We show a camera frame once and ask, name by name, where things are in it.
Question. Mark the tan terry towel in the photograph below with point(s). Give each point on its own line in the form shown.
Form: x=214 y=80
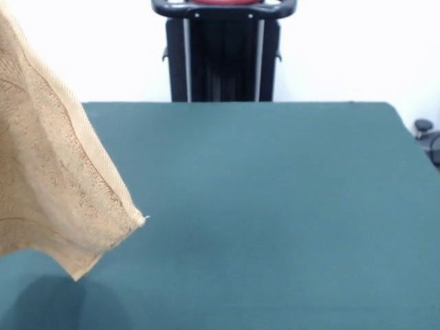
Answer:
x=44 y=178

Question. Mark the dark green table cloth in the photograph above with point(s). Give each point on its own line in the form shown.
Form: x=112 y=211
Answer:
x=275 y=223

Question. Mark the grey office chair base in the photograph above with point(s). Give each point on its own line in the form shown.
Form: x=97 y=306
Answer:
x=423 y=125

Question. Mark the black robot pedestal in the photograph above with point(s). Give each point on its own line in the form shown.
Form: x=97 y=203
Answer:
x=223 y=68

